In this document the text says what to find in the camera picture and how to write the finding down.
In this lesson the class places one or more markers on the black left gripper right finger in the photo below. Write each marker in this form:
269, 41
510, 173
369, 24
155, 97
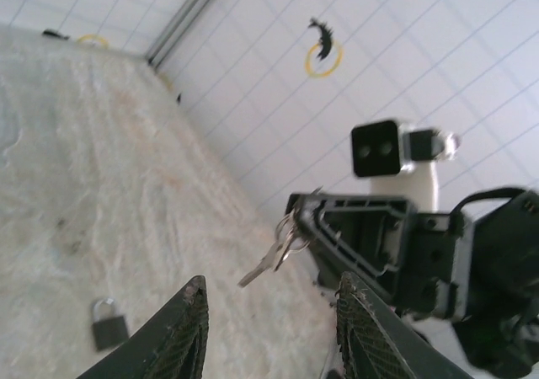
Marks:
379, 337

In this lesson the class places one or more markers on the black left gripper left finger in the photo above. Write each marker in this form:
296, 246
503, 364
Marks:
168, 337

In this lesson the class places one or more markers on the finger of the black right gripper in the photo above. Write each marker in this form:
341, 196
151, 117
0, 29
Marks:
349, 275
362, 202

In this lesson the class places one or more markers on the dark grey padlock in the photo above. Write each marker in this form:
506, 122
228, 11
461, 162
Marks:
110, 330

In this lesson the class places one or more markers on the silver key bunch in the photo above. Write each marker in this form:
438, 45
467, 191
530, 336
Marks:
273, 257

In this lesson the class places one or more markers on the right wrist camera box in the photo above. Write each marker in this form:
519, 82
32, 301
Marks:
377, 149

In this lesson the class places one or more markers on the aluminium frame post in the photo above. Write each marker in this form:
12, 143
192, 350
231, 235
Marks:
181, 21

